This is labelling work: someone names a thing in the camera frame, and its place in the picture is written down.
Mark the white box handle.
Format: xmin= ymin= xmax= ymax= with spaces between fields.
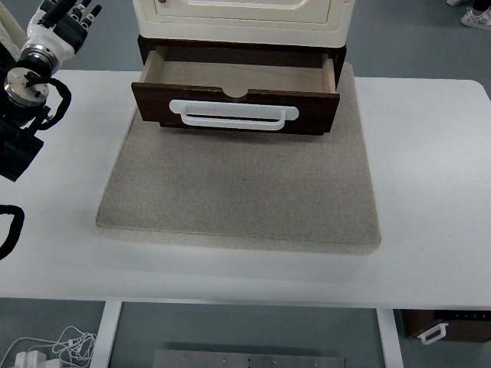
xmin=417 ymin=321 xmax=450 ymax=346

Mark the cream plastic cabinet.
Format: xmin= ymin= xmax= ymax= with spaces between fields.
xmin=132 ymin=0 xmax=354 ymax=49

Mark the beige fabric mat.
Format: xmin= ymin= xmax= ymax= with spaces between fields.
xmin=94 ymin=63 xmax=383 ymax=258

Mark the white power adapter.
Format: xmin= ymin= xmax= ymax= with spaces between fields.
xmin=15 ymin=350 xmax=49 ymax=368

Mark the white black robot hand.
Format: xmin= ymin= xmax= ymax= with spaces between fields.
xmin=25 ymin=0 xmax=103 ymax=63

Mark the white cable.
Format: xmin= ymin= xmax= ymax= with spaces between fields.
xmin=0 ymin=325 xmax=99 ymax=368

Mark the dark wood drawer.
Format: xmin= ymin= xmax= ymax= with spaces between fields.
xmin=130 ymin=49 xmax=341 ymax=136

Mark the white table leg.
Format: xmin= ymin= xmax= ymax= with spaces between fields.
xmin=91 ymin=301 xmax=124 ymax=368
xmin=375 ymin=308 xmax=405 ymax=368

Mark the cream ribbed hose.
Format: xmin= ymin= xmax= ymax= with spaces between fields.
xmin=0 ymin=5 xmax=28 ymax=54

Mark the white drawer handle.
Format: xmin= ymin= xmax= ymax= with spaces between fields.
xmin=168 ymin=99 xmax=300 ymax=133

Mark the brown wooden box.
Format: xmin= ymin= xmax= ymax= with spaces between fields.
xmin=400 ymin=309 xmax=491 ymax=343

